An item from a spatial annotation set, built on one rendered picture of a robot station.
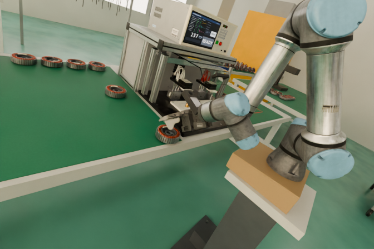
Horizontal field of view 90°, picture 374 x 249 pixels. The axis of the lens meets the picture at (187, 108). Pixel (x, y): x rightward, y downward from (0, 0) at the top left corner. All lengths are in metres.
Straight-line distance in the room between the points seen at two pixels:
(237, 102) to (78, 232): 1.18
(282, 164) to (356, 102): 5.36
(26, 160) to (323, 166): 0.86
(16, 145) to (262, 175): 0.83
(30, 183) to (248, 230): 0.85
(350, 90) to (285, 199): 5.45
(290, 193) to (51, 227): 1.25
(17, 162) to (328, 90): 0.88
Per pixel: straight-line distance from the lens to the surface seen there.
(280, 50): 0.72
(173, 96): 1.22
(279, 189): 0.82
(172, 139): 0.82
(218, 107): 0.60
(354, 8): 0.62
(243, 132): 0.62
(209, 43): 1.26
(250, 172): 0.83
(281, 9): 5.19
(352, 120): 6.18
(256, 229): 1.01
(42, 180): 0.68
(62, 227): 1.45
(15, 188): 0.68
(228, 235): 1.12
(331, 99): 0.65
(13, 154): 0.75
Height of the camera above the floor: 1.24
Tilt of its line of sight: 24 degrees down
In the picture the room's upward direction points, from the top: 20 degrees clockwise
